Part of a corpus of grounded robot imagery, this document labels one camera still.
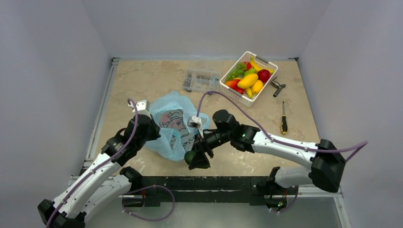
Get dark green fake avocado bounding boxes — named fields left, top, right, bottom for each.
left=184, top=151, right=196, bottom=165

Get light blue plastic bag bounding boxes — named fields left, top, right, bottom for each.
left=145, top=91, right=197, bottom=161

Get green fake grapes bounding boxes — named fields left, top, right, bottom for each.
left=225, top=62, right=247, bottom=82

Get dark red fake apple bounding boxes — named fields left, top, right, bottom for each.
left=257, top=69, right=271, bottom=83

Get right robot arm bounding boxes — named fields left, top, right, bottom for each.
left=184, top=110, right=346, bottom=193

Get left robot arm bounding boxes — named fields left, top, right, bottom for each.
left=38, top=114, right=160, bottom=228

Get red fake strawberry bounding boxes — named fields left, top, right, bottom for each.
left=234, top=87, right=244, bottom=95

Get red orange fake mango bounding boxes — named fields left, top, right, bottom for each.
left=225, top=78, right=241, bottom=90

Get small yellow fake banana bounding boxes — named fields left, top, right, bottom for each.
left=244, top=87, right=253, bottom=99

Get large yellow fake mango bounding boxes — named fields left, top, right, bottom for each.
left=237, top=74, right=259, bottom=89

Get small yellow fake mango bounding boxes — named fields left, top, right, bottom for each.
left=250, top=79, right=264, bottom=94

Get green fake mango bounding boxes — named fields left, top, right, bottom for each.
left=244, top=68, right=257, bottom=76

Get clear plastic screw box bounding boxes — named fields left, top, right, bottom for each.
left=182, top=69, right=220, bottom=93

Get black yellow screwdriver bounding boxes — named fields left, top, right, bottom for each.
left=281, top=101, right=288, bottom=135

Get grey metal tool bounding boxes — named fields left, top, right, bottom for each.
left=271, top=77, right=286, bottom=97

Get white plastic basket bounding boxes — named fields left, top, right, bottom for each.
left=219, top=51, right=279, bottom=107

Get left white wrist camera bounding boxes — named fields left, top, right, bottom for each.
left=127, top=98, right=151, bottom=118

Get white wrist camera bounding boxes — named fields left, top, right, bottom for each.
left=187, top=116, right=203, bottom=138
left=127, top=98, right=151, bottom=118

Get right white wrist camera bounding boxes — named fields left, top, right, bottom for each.
left=187, top=116, right=203, bottom=138

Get black metal base rail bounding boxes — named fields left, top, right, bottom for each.
left=123, top=176, right=298, bottom=208

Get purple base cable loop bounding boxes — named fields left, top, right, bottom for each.
left=121, top=185, right=175, bottom=222

